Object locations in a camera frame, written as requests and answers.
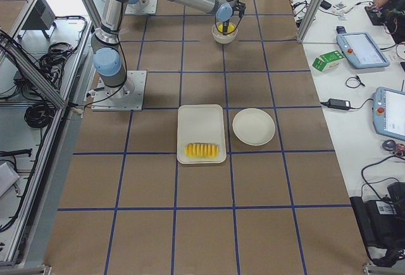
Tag cream round plate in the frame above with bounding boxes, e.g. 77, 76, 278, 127
232, 108, 275, 146

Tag far teach pendant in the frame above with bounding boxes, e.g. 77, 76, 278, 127
336, 32, 390, 69

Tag coiled black floor cables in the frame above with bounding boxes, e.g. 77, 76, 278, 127
24, 101, 53, 129

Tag black power adapter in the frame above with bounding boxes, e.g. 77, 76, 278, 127
328, 99, 351, 111

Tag green white box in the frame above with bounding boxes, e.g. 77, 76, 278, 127
312, 50, 345, 72

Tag grey box under frame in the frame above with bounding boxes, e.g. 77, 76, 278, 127
18, 0, 56, 39

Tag near teach pendant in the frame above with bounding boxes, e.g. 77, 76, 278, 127
372, 87, 404, 140

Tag sliced bread loaf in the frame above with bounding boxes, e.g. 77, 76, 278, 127
185, 143, 219, 159

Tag white ceramic bowl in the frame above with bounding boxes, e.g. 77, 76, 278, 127
212, 22, 238, 44

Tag aluminium frame left rail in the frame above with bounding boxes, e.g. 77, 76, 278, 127
1, 30, 66, 109

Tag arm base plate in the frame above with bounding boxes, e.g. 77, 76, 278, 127
90, 71, 147, 111
125, 0, 158, 16

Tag yellow lemon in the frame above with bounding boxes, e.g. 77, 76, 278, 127
216, 23, 236, 35

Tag aluminium frame post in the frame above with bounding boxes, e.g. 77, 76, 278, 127
296, 0, 322, 43

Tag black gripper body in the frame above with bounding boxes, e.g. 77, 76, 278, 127
233, 0, 246, 18

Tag teach pendant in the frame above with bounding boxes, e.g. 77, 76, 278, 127
372, 87, 404, 140
336, 32, 390, 69

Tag white rectangular tray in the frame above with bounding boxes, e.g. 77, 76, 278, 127
177, 104, 227, 164

